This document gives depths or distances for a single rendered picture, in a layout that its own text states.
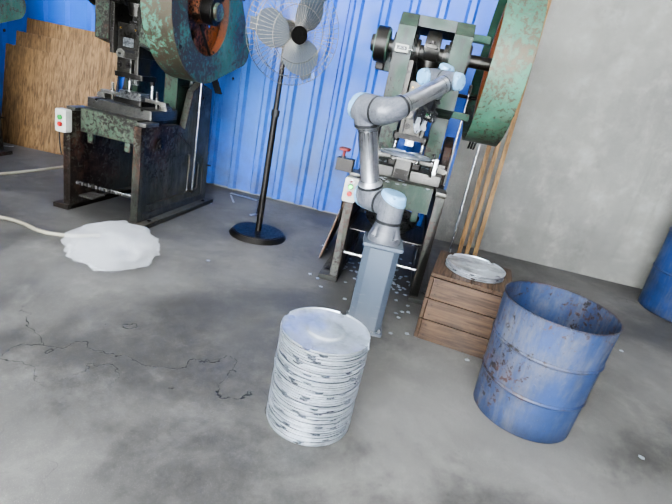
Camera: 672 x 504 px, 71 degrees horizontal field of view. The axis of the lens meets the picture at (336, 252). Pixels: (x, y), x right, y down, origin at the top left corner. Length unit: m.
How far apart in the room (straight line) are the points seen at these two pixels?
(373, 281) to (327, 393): 0.81
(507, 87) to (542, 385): 1.36
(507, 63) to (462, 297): 1.10
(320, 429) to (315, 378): 0.19
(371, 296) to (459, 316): 0.43
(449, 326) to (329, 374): 1.02
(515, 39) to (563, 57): 1.65
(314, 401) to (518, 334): 0.77
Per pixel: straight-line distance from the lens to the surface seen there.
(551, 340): 1.77
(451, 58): 2.71
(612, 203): 4.30
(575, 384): 1.89
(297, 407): 1.53
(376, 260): 2.13
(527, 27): 2.50
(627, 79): 4.22
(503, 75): 2.45
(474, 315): 2.29
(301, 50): 2.97
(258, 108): 4.21
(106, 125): 3.26
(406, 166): 2.68
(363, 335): 1.55
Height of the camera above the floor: 1.08
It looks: 20 degrees down
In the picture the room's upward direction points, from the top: 12 degrees clockwise
